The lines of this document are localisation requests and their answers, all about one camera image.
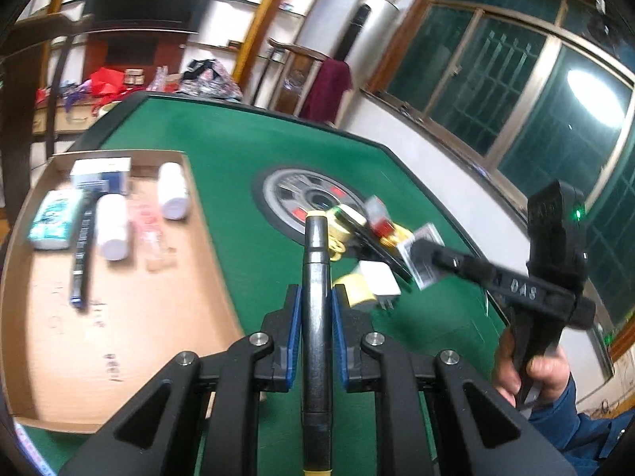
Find maroon cloth on chair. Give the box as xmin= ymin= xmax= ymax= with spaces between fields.
xmin=299 ymin=58 xmax=352 ymax=124

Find cardboard tray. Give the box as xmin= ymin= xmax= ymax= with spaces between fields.
xmin=1 ymin=153 xmax=242 ymax=433

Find round table centre console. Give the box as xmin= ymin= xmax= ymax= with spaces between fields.
xmin=251 ymin=165 xmax=365 ymax=244

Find person's right hand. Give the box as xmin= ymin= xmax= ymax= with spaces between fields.
xmin=492 ymin=328 xmax=570 ymax=405

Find white and blue medicine box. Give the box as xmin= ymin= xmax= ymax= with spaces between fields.
xmin=70 ymin=157 xmax=131 ymax=194

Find yellow balm jar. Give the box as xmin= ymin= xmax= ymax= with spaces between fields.
xmin=334 ymin=273 xmax=379 ymax=312

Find white gold keychain case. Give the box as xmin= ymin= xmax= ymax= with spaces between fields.
xmin=326 ymin=204 xmax=367 ymax=261

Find white plastic bottle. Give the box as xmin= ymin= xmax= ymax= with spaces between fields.
xmin=95 ymin=194 xmax=129 ymax=262

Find white bottle green label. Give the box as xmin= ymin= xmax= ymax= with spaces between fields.
xmin=156 ymin=162 xmax=191 ymax=220

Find wooden chair by wall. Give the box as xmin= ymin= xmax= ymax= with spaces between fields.
xmin=251 ymin=38 xmax=328 ymax=117

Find black marker yellow caps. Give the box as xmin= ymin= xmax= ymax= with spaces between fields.
xmin=300 ymin=213 xmax=333 ymax=475

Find silver standing air conditioner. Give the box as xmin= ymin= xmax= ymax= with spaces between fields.
xmin=331 ymin=0 xmax=399 ymax=73

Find red bag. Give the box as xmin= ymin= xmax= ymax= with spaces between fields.
xmin=89 ymin=67 xmax=127 ymax=106

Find patterned clothes pile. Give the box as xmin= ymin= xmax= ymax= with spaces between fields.
xmin=177 ymin=58 xmax=243 ymax=102

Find black marker blue cap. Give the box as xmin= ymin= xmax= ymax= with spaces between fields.
xmin=69 ymin=194 xmax=96 ymax=312

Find window with green grille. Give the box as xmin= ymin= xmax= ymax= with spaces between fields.
xmin=368 ymin=0 xmax=634 ymax=327

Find dark wooden chair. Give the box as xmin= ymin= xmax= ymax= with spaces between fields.
xmin=1 ymin=13 xmax=92 ymax=224

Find small white barcode box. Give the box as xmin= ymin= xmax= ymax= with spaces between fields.
xmin=397 ymin=223 xmax=446 ymax=290

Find black marker green cap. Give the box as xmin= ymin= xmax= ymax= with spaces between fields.
xmin=335 ymin=209 xmax=413 ymax=284

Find clear pack red item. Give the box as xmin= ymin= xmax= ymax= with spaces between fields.
xmin=128 ymin=196 xmax=177 ymax=272

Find yellow snack packet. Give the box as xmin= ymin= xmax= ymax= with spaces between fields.
xmin=380 ymin=224 xmax=414 ymax=248

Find teal tissue pack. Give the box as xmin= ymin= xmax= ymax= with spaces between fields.
xmin=28 ymin=188 xmax=84 ymax=250

